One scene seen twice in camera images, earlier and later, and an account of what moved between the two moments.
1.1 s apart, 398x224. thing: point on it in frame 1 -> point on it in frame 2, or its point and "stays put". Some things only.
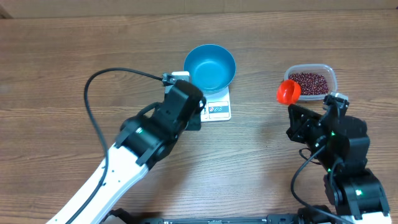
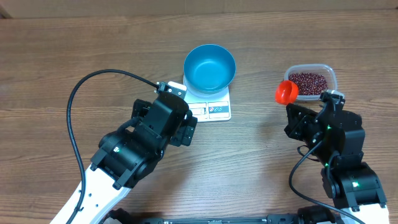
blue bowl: (211, 68) stays put
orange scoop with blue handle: (288, 91) stays put
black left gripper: (195, 124) -> (186, 134)
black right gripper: (298, 123) stays put
